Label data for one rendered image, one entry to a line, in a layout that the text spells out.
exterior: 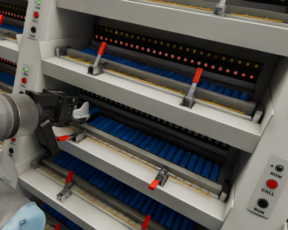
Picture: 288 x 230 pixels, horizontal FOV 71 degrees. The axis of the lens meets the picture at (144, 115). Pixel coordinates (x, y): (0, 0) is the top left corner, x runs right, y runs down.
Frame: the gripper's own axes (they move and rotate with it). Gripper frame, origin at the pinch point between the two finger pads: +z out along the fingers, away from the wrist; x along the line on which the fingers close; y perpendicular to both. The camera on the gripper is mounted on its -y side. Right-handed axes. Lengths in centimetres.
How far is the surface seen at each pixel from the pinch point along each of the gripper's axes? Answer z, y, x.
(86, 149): -6.4, -6.7, -8.1
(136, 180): -6.4, -7.9, -24.2
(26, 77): -6.7, 6.0, 19.1
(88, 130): -2.2, -2.9, -4.4
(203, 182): -2.2, -2.6, -39.1
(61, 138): -11.8, -3.9, -3.6
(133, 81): -1.8, 15.0, -13.9
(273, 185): -7, 5, -51
